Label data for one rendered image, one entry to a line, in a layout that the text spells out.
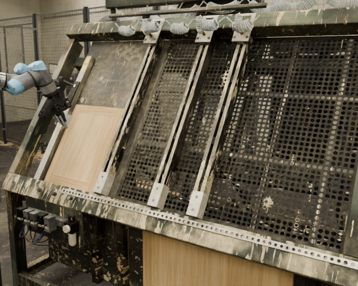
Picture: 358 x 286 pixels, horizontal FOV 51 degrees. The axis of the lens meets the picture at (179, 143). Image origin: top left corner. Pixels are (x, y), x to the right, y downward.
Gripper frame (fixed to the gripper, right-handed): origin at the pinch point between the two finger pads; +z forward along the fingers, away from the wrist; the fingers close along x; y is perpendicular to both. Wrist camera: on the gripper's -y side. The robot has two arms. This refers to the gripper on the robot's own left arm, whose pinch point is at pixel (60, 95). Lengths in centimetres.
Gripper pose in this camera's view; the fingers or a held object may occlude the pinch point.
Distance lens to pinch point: 266.4
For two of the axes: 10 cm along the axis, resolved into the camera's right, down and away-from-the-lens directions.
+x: 0.2, 9.0, -4.4
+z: 4.2, 4.0, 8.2
